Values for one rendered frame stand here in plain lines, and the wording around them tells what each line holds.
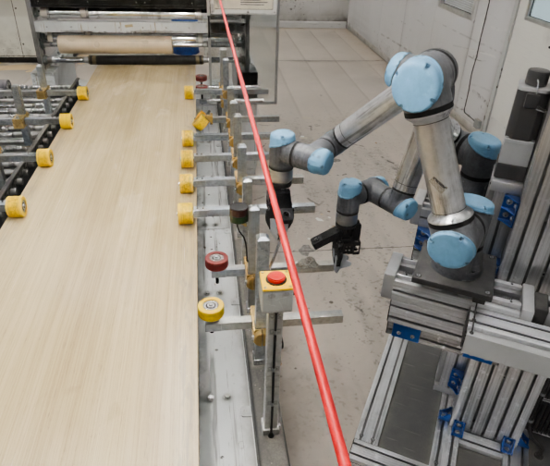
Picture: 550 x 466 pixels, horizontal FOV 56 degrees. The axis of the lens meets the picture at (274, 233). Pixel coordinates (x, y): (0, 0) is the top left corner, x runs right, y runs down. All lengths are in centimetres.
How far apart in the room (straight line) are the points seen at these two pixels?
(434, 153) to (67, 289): 115
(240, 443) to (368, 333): 144
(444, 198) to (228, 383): 90
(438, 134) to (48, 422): 113
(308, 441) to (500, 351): 109
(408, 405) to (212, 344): 89
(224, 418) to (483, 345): 78
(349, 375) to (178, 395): 143
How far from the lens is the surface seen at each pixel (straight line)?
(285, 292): 115
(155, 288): 169
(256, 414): 157
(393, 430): 222
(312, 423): 246
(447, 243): 137
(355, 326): 292
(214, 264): 176
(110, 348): 151
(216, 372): 179
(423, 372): 247
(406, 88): 127
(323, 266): 186
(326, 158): 147
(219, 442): 162
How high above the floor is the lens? 193
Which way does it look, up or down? 32 degrees down
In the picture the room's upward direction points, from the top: 2 degrees clockwise
